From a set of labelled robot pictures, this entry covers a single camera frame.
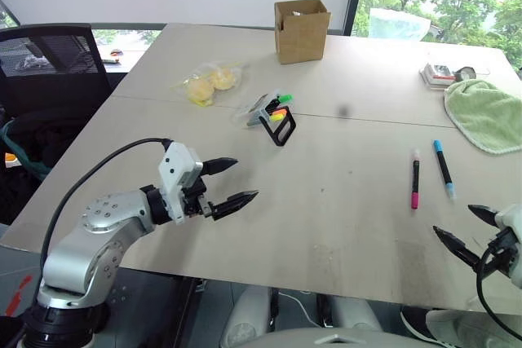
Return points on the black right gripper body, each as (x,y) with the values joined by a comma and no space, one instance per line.
(505,248)

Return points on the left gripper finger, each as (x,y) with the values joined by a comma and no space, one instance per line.
(218,165)
(234,203)

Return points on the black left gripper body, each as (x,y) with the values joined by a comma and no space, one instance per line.
(195,197)

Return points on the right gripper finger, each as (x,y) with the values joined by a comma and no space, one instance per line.
(485,213)
(456,246)

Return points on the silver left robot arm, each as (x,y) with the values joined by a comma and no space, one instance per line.
(98,242)

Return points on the blue black marker pen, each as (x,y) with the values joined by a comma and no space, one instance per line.
(444,170)

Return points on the clear plastic highlighter pack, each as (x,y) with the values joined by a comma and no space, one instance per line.
(250,111)

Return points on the pink black marker pen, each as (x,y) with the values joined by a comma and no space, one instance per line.
(415,181)

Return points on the green highlighter marker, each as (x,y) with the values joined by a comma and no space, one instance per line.
(286,98)

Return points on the brown cardboard box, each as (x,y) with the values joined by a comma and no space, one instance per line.
(303,36)

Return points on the plastic bag with yellow items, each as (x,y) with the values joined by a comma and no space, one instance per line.
(210,83)

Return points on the grey trouser leg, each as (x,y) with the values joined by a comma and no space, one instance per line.
(469,329)

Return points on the black white sneaker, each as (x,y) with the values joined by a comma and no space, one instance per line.
(414,321)

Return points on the light green towel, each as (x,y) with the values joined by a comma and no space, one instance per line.
(487,115)

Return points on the grey robot leg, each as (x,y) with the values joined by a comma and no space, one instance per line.
(246,315)
(355,313)

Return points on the round silver black gauge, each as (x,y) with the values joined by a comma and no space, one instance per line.
(465,74)

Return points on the small orange white item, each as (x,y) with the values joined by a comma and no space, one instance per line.
(115,54)

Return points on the grey robot torso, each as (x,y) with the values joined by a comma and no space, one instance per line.
(334,340)

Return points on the black bag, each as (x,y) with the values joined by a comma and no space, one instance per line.
(45,136)

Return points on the black mesh office chair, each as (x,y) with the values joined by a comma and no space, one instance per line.
(53,62)

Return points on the red floor tape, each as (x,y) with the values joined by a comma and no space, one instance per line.
(18,297)

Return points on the translucent plastic sheet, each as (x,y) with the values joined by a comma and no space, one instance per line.
(397,24)

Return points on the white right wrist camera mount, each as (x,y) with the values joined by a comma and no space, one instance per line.
(513,217)

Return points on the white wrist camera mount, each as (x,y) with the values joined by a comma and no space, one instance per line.
(513,217)
(177,166)

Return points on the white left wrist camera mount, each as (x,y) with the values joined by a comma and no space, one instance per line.
(177,166)

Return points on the black metal bracket stand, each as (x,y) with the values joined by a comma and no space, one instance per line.
(285,134)

